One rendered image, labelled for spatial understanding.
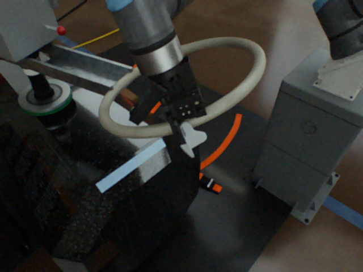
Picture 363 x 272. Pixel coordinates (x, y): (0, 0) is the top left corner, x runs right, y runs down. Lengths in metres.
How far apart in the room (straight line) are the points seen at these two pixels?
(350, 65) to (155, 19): 1.03
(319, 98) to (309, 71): 0.19
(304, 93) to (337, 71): 0.16
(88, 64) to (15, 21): 0.25
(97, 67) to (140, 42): 0.60
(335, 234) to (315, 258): 0.22
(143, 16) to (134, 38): 0.04
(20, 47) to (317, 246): 1.78
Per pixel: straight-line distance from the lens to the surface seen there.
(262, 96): 2.74
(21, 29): 1.14
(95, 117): 1.29
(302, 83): 1.48
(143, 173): 1.13
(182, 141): 0.60
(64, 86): 1.40
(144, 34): 0.50
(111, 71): 1.06
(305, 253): 1.93
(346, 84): 1.44
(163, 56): 0.52
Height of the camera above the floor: 1.68
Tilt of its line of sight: 48 degrees down
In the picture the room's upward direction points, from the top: straight up
